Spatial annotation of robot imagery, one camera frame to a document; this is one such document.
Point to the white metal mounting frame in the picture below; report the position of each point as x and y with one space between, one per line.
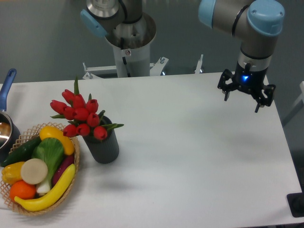
156 69

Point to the purple eggplant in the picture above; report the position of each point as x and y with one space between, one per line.
63 166

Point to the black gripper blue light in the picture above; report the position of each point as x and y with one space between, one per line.
247 81

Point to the green bok choy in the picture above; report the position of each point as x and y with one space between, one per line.
51 151

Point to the green cucumber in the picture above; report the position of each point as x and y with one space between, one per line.
22 153

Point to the yellow squash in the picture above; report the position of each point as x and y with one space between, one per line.
53 132

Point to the red tulip bouquet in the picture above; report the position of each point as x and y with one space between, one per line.
82 116

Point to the dark grey ribbed vase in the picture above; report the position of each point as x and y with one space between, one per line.
105 151

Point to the beige round disc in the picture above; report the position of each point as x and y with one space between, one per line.
34 171

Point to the yellow banana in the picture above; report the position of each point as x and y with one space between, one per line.
53 195

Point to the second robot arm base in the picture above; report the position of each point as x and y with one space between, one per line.
127 29

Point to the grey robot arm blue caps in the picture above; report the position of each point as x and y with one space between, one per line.
258 24

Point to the blue handled steel pot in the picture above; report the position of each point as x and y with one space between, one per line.
9 132

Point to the woven wicker basket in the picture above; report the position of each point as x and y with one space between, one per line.
5 188

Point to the yellow bell pepper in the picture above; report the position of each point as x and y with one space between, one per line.
12 173

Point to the black device table corner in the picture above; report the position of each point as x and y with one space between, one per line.
296 204

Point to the orange fruit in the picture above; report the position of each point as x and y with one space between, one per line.
22 190

